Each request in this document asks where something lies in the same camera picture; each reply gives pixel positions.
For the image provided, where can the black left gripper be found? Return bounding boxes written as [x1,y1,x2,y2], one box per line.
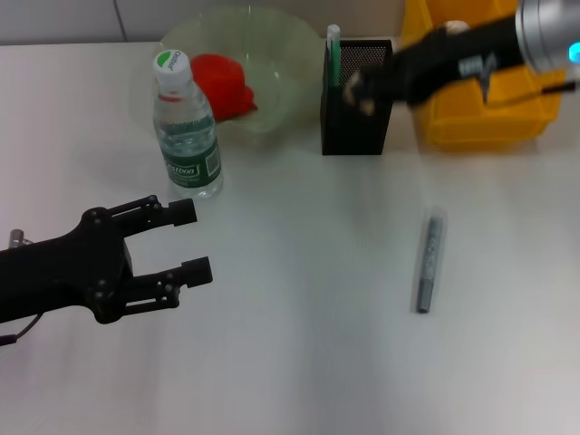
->
[0,194,214,325]

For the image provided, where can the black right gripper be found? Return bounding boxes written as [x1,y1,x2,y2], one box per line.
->
[354,12,527,115]

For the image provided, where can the green utility knife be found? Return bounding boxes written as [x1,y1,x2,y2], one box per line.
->
[325,24,342,87]

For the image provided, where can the clear green-label water bottle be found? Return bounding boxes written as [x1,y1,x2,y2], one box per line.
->
[152,48,225,200]

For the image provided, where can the red-orange toy fruit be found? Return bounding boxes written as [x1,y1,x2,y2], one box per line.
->
[189,53,259,121]

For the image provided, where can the grey pen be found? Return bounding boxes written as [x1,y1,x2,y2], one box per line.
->
[414,204,449,314]

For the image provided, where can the black mesh pen holder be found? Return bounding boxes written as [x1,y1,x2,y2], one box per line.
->
[319,39,399,157]

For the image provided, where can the translucent green wavy fruit bowl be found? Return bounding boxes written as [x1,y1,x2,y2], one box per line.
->
[156,5,324,146]

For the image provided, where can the yellow plastic storage bin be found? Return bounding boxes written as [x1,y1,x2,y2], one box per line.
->
[401,0,563,151]

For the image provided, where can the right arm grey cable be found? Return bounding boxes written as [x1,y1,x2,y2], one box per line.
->
[479,53,580,109]

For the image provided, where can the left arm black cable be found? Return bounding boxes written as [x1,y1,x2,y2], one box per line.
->
[0,228,44,348]

